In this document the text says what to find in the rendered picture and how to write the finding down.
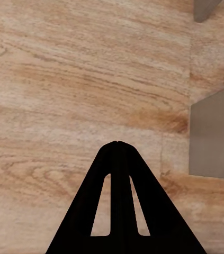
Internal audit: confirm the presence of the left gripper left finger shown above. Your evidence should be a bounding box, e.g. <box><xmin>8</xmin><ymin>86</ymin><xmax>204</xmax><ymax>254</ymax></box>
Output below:
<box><xmin>46</xmin><ymin>141</ymin><xmax>126</xmax><ymax>254</ymax></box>

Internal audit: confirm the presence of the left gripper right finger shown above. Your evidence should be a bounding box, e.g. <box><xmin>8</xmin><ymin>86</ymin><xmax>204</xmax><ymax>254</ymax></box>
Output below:
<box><xmin>118</xmin><ymin>141</ymin><xmax>207</xmax><ymax>254</ymax></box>

